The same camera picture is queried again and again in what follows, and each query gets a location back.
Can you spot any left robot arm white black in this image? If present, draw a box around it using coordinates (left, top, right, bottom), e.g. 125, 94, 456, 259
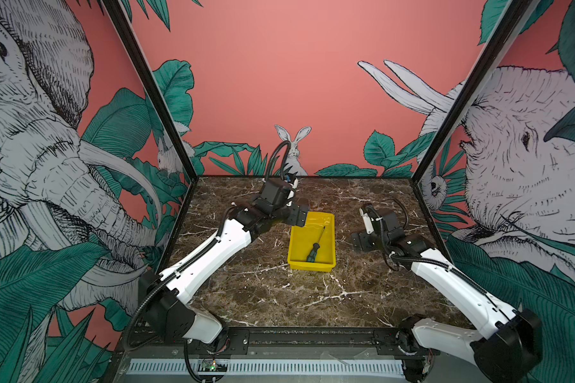
134, 175, 308, 344

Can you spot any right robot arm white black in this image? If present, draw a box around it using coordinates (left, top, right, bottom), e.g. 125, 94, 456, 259
351, 204, 543, 382

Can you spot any yellow plastic bin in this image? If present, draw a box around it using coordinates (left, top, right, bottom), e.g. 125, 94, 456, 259
287, 212, 336, 273

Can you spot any small green circuit board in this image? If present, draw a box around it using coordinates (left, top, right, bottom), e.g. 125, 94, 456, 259
199, 360, 228, 373

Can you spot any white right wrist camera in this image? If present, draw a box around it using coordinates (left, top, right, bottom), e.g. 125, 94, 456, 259
359, 208, 375, 235

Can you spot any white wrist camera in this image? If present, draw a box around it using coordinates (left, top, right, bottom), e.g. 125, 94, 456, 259
359, 208, 375, 235
285, 173, 299, 206

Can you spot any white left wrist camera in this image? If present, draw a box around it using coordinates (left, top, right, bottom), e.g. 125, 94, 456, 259
285, 173, 299, 206

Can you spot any black right camera cable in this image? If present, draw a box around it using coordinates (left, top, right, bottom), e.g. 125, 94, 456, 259
387, 198, 410, 233

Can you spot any black camera cable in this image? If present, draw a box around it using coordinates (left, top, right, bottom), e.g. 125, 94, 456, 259
387, 198, 410, 233
264, 140, 293, 183

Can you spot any black left camera cable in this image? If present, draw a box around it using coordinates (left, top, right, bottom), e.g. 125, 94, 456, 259
264, 140, 293, 183

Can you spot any black mounting rail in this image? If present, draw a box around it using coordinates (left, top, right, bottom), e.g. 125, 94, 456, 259
219, 327, 439, 359

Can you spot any white slotted cable duct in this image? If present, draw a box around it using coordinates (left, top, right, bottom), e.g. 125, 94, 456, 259
126, 358, 405, 378

